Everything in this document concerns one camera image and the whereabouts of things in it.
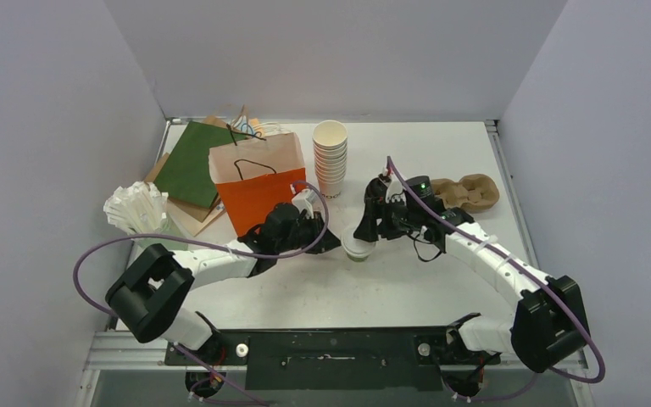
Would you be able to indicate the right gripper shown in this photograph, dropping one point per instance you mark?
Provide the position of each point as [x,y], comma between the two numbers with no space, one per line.
[381,210]

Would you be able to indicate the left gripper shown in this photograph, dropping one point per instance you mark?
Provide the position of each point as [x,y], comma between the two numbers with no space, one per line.
[328,242]

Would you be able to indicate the white plastic lid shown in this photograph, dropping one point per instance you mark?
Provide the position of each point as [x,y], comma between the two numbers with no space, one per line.
[353,245]

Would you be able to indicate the orange paper bag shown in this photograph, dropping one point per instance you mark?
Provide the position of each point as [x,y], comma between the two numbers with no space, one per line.
[253,176]

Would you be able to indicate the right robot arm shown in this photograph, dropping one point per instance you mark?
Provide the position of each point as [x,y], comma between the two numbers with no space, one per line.
[549,322]

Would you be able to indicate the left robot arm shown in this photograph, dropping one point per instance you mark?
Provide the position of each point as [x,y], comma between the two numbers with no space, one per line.
[150,296]

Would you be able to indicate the stack of paper cups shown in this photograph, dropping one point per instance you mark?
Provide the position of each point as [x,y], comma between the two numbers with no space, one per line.
[330,145]

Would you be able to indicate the stack of pulp cup carriers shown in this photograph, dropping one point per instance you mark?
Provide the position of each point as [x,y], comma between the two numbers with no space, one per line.
[474,193]

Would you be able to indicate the green paper bag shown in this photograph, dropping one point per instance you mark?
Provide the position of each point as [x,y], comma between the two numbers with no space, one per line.
[185,175]

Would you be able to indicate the green cup holder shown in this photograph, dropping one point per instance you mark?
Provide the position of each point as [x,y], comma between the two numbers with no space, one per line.
[171,230]

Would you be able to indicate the white wrapped straws bundle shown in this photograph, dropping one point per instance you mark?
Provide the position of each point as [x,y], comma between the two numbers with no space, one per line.
[138,209]

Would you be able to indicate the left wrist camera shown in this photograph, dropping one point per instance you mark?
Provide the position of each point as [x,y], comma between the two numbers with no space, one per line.
[305,201]

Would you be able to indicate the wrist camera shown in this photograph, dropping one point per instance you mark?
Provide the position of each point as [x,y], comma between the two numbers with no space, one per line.
[394,188]
[305,201]

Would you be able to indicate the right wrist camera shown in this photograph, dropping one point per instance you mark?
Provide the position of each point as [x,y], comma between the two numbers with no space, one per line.
[394,188]

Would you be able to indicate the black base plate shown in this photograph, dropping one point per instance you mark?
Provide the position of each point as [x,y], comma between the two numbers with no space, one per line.
[371,358]

